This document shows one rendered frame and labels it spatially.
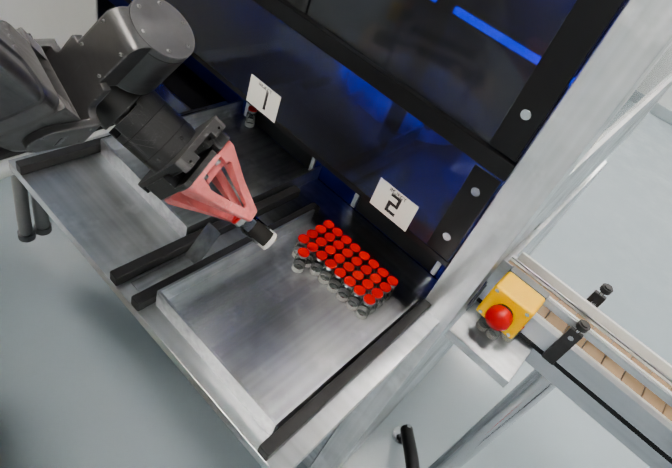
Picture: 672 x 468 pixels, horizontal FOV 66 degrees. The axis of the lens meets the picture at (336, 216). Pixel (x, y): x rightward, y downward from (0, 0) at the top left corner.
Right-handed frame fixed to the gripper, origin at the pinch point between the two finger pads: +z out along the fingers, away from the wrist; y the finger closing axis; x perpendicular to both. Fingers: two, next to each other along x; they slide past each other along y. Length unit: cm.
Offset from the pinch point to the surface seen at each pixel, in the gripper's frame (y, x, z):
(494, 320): 1.2, -16.2, 43.5
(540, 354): 5, -22, 63
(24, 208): 124, -16, -14
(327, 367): 17.6, 0.8, 30.8
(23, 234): 134, -12, -9
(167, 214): 39.0, -9.7, 1.9
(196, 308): 29.3, 2.6, 12.3
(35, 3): 67, -37, -41
